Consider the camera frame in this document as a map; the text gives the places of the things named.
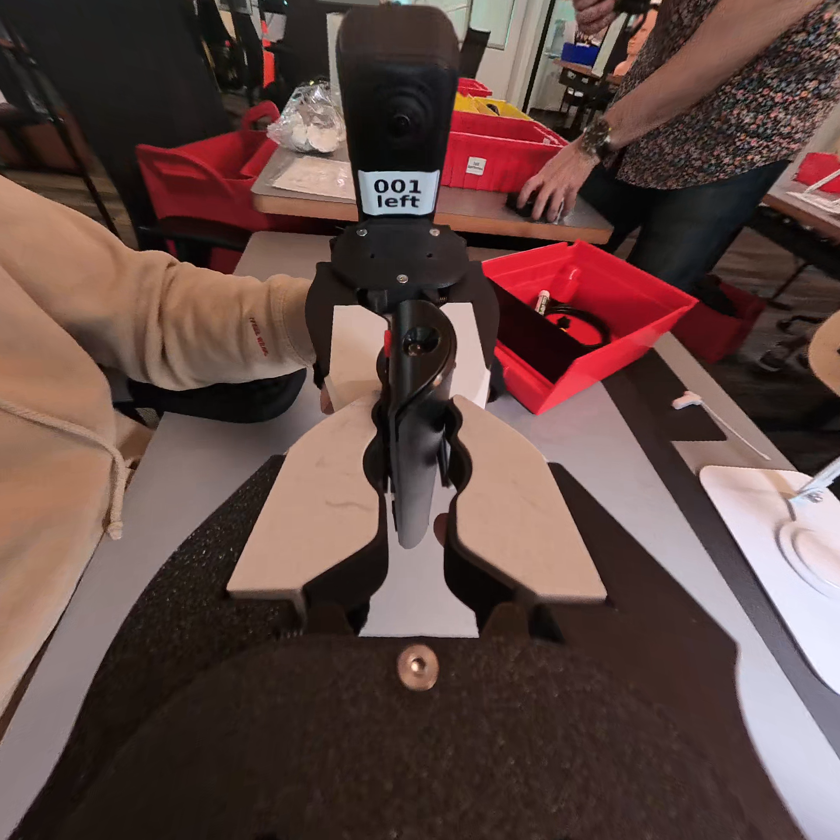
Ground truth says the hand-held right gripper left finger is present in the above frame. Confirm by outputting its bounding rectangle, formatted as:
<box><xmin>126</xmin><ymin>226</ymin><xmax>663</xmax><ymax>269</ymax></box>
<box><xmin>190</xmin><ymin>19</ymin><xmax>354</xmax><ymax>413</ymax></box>
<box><xmin>226</xmin><ymin>394</ymin><xmax>395</xmax><ymax>601</ymax></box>

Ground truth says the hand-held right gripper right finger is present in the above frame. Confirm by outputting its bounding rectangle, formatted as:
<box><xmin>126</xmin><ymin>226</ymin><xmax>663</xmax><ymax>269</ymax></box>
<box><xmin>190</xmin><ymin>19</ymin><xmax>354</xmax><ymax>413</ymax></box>
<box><xmin>443</xmin><ymin>394</ymin><xmax>608</xmax><ymax>603</ymax></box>

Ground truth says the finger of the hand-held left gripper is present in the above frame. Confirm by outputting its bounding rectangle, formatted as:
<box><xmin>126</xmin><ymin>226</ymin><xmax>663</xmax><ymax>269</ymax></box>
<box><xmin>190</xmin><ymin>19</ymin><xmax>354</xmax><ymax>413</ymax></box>
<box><xmin>325</xmin><ymin>303</ymin><xmax>391</xmax><ymax>414</ymax></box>
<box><xmin>449</xmin><ymin>303</ymin><xmax>492</xmax><ymax>409</ymax></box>

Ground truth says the black handheld tool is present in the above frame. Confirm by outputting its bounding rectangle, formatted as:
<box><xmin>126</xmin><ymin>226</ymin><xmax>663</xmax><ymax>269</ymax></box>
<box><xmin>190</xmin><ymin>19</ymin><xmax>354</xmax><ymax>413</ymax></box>
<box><xmin>375</xmin><ymin>298</ymin><xmax>459</xmax><ymax>551</ymax></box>

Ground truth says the wooden table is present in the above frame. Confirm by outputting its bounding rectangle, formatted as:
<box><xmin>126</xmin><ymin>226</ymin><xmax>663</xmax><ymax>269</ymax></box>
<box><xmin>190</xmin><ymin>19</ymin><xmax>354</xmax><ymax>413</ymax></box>
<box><xmin>251</xmin><ymin>141</ymin><xmax>614</xmax><ymax>245</ymax></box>

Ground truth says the long red plastic bin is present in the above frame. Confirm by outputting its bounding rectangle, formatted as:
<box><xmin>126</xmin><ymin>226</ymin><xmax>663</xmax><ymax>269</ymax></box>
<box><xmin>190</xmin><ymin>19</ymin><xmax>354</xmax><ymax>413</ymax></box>
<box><xmin>440</xmin><ymin>108</ymin><xmax>568</xmax><ymax>194</ymax></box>

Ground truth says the clear plastic bag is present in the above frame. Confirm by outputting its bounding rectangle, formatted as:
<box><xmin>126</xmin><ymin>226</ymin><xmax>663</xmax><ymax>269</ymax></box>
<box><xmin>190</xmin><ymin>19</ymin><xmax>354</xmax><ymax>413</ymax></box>
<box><xmin>268</xmin><ymin>80</ymin><xmax>345</xmax><ymax>155</ymax></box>

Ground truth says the yellow plastic bin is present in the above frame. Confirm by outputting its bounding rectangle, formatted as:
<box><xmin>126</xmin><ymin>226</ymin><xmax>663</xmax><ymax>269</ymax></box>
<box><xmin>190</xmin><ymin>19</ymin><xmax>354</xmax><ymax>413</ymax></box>
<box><xmin>455</xmin><ymin>92</ymin><xmax>534</xmax><ymax>122</ymax></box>

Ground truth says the white zip tie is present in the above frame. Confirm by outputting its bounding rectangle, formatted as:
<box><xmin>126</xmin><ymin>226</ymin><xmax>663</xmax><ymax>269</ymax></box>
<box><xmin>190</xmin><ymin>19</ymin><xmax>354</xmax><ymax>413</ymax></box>
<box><xmin>672</xmin><ymin>390</ymin><xmax>772</xmax><ymax>462</ymax></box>

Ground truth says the red tote bag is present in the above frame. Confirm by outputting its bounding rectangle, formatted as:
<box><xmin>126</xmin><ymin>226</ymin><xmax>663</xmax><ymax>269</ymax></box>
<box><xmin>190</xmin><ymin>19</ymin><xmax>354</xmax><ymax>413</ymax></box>
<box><xmin>136</xmin><ymin>101</ymin><xmax>280</xmax><ymax>231</ymax></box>

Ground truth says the red storage bin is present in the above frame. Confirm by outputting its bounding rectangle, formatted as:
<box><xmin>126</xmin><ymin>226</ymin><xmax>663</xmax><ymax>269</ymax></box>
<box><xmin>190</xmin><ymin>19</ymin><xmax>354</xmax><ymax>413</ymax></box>
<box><xmin>669</xmin><ymin>276</ymin><xmax>769</xmax><ymax>365</ymax></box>

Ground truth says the beige hoodie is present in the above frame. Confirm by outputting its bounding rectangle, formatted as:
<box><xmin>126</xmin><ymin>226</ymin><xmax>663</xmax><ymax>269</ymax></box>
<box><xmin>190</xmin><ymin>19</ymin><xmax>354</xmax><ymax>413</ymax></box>
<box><xmin>0</xmin><ymin>174</ymin><xmax>158</xmax><ymax>719</ymax></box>

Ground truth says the black room divider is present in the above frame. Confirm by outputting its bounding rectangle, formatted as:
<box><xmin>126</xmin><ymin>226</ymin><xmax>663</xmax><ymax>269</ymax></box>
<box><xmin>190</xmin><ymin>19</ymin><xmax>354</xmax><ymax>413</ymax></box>
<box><xmin>0</xmin><ymin>0</ymin><xmax>231</xmax><ymax>217</ymax></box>

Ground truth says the red disc with black ring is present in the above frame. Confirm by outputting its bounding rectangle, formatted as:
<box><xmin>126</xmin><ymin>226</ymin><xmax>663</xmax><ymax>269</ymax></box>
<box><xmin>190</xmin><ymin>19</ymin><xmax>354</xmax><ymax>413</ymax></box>
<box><xmin>543</xmin><ymin>303</ymin><xmax>613</xmax><ymax>349</ymax></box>

